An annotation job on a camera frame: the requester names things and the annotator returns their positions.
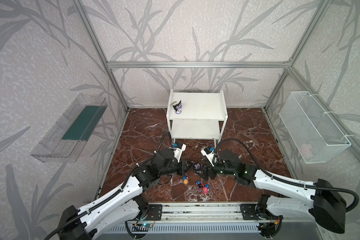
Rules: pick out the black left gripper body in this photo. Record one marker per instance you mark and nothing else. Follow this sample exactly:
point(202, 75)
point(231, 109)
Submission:
point(182, 168)

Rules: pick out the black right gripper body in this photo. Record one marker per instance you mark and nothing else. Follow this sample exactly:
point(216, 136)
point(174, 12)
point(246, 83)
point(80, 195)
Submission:
point(208, 172)

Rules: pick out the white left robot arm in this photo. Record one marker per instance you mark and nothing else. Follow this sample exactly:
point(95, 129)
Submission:
point(124, 202)

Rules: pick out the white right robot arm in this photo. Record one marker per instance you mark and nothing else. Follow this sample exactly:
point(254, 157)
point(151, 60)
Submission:
point(318, 201)

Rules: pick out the white two-tier shelf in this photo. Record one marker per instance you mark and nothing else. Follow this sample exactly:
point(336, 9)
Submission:
point(204, 116)

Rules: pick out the pink red blue toy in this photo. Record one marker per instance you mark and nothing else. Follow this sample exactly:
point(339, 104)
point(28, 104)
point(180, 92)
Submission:
point(204, 187)

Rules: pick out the orange blue round toy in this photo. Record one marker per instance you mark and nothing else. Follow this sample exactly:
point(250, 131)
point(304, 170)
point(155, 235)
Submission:
point(185, 180)

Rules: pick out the pink toy in basket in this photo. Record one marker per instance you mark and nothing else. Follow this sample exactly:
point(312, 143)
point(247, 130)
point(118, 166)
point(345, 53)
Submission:
point(306, 150)

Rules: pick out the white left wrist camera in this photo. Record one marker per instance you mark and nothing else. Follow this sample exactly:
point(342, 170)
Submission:
point(178, 149)

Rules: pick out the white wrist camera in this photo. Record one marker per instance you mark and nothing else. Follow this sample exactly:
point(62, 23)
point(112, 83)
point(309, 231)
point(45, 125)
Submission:
point(209, 153)
point(178, 149)

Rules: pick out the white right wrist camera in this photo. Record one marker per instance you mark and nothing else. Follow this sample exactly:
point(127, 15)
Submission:
point(209, 153)

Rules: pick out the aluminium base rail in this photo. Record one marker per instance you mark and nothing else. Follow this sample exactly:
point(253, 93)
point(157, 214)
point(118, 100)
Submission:
point(228, 212)

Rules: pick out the aluminium frame horizontal bar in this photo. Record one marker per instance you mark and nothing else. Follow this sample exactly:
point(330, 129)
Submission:
point(208, 65)

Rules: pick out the white wire mesh basket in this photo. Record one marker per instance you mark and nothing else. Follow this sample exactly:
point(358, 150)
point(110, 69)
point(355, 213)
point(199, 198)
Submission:
point(308, 123)

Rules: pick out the clear plastic wall bin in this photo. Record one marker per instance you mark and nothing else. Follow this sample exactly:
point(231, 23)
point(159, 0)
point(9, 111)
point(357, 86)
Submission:
point(67, 138)

